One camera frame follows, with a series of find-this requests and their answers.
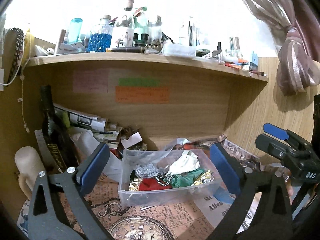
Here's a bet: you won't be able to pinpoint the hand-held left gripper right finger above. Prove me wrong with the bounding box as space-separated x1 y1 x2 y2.
209 143 293 240

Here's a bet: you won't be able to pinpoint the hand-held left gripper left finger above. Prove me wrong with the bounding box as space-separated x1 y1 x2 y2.
27 142 112 240

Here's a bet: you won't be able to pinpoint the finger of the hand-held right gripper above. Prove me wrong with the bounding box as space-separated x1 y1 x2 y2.
262 123 313 144
255 134 304 167

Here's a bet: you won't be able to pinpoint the gold patterned cloth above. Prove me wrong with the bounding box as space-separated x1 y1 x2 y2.
191 169 215 186

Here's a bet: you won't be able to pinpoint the white cloth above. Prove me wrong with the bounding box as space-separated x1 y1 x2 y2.
171 150 200 174

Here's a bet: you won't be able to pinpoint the green cloth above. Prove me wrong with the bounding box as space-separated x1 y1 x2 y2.
171 169 204 188

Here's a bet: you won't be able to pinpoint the silver metal scrubber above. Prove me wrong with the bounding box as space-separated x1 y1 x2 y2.
135 163 158 180

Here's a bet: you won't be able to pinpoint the black cloth with chain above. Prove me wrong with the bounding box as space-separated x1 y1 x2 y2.
155 171 176 187

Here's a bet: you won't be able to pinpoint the red cloth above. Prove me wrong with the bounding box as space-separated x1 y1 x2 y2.
137 179 173 192

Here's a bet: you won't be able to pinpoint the clear plastic container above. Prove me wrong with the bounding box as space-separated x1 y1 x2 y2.
118 149 223 207

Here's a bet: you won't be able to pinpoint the person's right hand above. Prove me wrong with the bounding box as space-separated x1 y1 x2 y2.
285 170 295 205

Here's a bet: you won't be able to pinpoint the stack of magazines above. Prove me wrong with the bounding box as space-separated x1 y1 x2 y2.
94 122 125 150

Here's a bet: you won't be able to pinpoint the orange printed plastic bag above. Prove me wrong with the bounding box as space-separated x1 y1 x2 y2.
182 141 213 151

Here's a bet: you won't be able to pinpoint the small white cardboard box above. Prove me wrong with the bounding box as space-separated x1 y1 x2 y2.
120 131 143 149

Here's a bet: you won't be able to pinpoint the rolled newspapers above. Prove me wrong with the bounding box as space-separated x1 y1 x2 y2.
54 104 107 132

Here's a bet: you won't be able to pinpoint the dark wine bottle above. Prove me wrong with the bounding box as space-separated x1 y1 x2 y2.
40 85 80 173

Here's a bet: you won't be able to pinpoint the newspaper print mat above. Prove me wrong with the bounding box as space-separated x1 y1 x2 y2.
17 134 288 240

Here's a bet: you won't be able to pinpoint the pink sticky note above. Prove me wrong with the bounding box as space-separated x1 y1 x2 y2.
72 69 109 93

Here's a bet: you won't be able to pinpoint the orange sticky note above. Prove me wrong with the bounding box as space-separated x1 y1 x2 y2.
115 86 170 103

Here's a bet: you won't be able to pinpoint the pink striped curtain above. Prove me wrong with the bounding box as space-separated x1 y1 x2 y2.
229 0 320 97

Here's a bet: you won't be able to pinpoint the small glass jar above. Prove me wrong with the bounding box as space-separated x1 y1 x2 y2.
229 37 241 56

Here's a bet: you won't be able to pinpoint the green sticky note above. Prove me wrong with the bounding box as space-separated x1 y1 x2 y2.
118 77 160 87

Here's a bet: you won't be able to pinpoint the wooden shelf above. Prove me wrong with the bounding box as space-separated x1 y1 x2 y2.
25 51 269 83

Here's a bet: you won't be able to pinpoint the brown pen tube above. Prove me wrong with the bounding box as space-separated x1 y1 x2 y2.
106 47 146 54

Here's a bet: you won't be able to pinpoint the translucent lidded plastic box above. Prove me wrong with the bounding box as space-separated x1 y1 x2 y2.
162 42 197 57

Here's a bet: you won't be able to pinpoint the glass jar of blue beads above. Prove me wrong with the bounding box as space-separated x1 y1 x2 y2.
89 15 113 53

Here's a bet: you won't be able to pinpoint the clear acrylic organizer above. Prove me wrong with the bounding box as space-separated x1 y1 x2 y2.
179 17 203 47

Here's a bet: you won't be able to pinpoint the teal plastic bottle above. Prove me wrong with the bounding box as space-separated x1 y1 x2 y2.
69 18 83 43

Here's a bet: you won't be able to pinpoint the braided headband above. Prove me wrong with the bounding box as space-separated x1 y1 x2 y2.
5 27 25 85

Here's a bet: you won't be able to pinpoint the clear bottle with cork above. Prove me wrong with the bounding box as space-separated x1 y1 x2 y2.
111 0 135 48

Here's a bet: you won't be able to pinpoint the clear bottle with silver cap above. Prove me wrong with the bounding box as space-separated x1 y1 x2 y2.
147 16 163 43

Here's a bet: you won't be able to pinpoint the green pump bottle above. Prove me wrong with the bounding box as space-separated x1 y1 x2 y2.
134 6 148 42

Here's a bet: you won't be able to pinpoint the white hanging cord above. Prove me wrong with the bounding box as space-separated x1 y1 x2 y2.
17 75 30 133

